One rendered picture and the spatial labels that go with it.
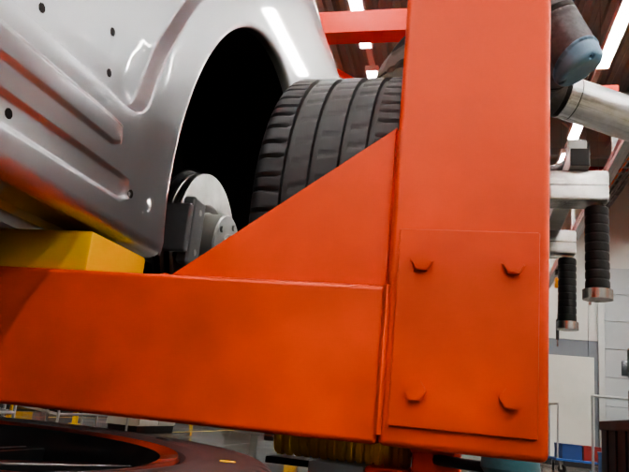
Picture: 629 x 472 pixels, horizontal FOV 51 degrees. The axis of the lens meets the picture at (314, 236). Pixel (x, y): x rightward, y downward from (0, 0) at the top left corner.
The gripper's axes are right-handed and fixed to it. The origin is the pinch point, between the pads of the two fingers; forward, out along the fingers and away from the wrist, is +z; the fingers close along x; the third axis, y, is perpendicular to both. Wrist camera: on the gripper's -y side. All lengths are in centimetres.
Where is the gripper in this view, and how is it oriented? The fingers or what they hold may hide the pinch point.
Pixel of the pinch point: (382, 75)
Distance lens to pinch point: 130.8
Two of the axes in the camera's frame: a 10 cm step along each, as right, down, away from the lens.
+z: -8.7, 4.4, 2.2
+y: 2.4, -0.2, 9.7
